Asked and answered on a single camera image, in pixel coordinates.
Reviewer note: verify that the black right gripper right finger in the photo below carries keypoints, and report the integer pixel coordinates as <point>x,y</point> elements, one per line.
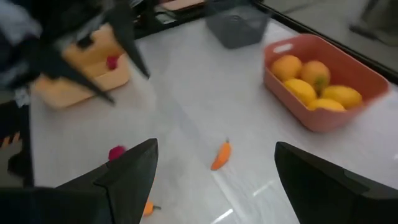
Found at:
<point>342,199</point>

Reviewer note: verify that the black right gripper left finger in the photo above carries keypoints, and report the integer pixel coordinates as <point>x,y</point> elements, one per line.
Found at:
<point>77,205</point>

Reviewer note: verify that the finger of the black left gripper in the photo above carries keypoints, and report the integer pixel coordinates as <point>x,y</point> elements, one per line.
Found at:
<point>130,43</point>
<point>71,76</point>

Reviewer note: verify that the red habanero pepper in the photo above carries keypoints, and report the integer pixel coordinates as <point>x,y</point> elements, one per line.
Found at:
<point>115,153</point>
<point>112,62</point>

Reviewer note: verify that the orange chili pepper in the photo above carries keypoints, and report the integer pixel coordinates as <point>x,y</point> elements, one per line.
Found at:
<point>148,209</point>
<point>221,157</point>

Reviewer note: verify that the yellow mango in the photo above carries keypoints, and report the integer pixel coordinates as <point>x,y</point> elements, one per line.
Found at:
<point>342,96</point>
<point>326,105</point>
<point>300,91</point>

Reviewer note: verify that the orange mango with green patch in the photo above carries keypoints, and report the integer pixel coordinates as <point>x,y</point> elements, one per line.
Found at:
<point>314,73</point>

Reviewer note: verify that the yellow plastic basket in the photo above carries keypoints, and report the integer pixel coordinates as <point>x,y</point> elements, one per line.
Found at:
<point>105,77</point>

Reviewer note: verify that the wooden table side board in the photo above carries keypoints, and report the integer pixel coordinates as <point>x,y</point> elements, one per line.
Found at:
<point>183,3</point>

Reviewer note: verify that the salmon plastic basket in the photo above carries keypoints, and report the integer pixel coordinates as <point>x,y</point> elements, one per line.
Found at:
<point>326,121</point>

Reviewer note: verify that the grey plastic basket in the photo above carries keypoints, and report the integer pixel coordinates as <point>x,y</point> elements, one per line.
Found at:
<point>237,31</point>

